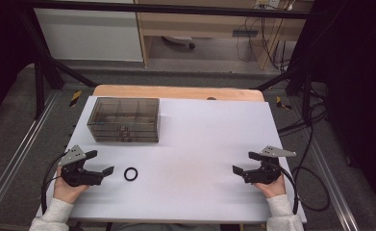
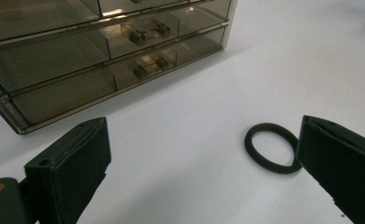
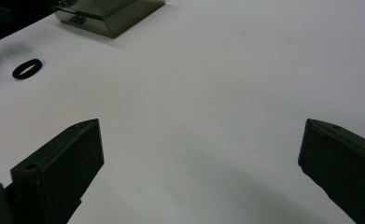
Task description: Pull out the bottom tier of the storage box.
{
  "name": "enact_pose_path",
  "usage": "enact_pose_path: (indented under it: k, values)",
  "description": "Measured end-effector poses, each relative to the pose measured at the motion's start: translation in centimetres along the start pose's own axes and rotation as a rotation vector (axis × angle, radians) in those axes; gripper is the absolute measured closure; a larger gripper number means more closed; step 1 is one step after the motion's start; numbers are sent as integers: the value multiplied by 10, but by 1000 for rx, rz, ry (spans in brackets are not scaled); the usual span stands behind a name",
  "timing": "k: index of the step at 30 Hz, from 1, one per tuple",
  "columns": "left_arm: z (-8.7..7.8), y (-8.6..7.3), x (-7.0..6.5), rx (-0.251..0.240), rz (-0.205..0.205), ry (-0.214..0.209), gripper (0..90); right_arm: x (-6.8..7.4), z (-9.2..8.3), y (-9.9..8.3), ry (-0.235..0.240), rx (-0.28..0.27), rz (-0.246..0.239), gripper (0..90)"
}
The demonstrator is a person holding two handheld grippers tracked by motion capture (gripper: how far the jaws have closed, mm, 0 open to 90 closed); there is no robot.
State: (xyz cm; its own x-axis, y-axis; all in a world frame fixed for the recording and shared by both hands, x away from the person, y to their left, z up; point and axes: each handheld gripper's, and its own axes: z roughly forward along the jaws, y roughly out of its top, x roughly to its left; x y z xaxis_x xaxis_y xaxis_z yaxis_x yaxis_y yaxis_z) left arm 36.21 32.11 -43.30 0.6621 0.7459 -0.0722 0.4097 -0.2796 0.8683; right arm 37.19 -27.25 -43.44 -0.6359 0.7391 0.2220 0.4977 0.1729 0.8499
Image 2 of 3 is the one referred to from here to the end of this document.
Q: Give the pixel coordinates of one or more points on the transparent middle drawer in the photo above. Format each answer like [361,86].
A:
[46,59]

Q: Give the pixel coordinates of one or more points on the transparent low drawer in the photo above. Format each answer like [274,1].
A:
[68,96]

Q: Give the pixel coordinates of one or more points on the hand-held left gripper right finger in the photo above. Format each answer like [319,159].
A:
[345,174]

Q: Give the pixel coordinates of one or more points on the smoky transparent drawer organizer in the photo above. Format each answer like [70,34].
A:
[2,93]

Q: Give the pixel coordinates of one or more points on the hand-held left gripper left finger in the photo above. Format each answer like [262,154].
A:
[68,174]

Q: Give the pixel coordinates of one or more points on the transparent shallow drawer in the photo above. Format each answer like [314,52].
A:
[30,18]

